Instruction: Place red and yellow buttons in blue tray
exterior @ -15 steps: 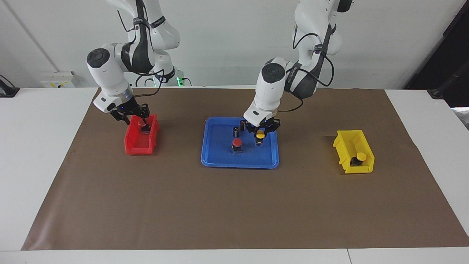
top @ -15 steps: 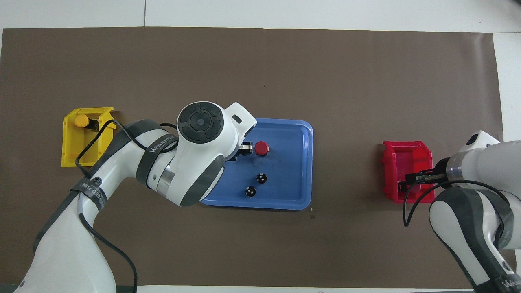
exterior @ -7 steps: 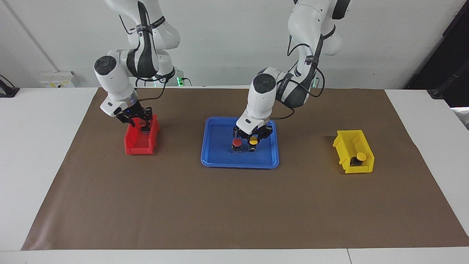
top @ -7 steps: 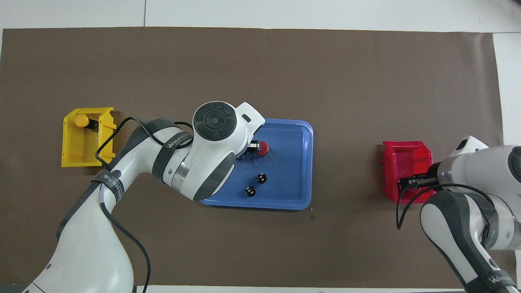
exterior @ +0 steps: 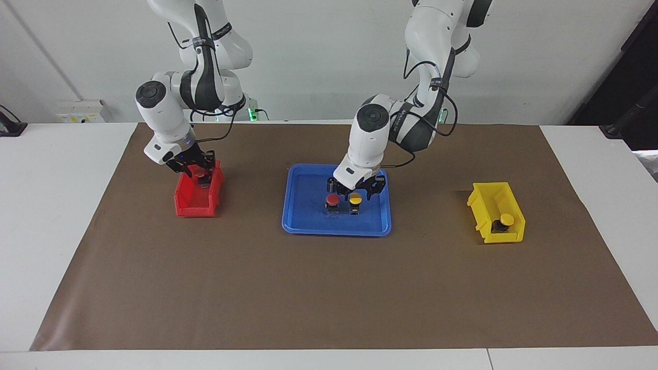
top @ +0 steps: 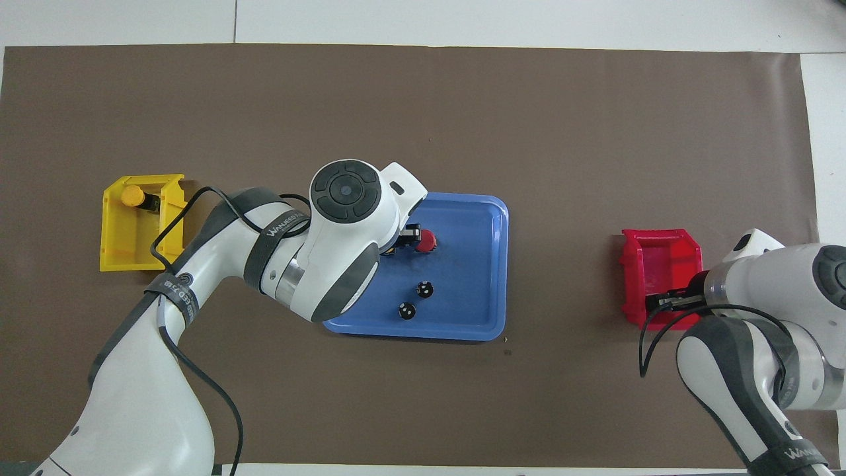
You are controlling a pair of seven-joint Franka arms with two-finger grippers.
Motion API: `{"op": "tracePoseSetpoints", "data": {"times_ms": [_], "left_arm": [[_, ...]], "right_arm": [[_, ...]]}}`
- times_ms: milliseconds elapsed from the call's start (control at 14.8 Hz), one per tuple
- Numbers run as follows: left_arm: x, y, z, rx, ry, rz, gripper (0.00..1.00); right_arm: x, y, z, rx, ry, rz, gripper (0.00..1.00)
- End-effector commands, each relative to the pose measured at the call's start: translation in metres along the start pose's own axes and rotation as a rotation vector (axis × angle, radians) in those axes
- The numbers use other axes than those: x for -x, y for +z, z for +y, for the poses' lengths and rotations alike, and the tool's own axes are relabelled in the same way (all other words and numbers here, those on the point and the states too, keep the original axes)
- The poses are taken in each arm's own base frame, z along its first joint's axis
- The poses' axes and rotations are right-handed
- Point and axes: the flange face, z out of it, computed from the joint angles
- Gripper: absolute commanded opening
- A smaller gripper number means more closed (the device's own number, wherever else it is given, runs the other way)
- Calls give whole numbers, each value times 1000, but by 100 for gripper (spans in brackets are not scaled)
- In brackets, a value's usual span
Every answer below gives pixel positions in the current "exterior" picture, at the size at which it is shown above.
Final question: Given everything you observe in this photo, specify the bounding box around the blue plastic tray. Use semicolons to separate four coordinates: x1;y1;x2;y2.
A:
281;163;392;237

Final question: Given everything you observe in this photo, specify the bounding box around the red plastic bin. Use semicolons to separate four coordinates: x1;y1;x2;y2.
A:
174;159;225;218

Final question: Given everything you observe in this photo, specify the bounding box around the brown paper table mat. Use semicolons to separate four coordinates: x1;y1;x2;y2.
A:
30;122;658;352

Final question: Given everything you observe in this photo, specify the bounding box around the yellow plastic bin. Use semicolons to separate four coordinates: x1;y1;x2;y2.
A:
467;181;526;244

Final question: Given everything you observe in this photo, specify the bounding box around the black device on table edge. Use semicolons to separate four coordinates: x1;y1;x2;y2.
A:
0;105;28;137

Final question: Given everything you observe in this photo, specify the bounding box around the black stand pole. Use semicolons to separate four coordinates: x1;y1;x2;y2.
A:
599;95;658;139

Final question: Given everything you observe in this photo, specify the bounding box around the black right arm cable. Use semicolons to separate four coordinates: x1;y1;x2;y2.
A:
167;21;238;143

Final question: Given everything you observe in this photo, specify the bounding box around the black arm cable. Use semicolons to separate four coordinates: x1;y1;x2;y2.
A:
383;46;458;169
167;21;238;143

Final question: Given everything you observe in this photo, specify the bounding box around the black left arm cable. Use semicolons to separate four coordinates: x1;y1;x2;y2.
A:
383;46;458;169

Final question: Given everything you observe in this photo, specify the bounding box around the white wall power outlet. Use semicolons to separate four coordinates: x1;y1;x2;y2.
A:
56;99;112;123

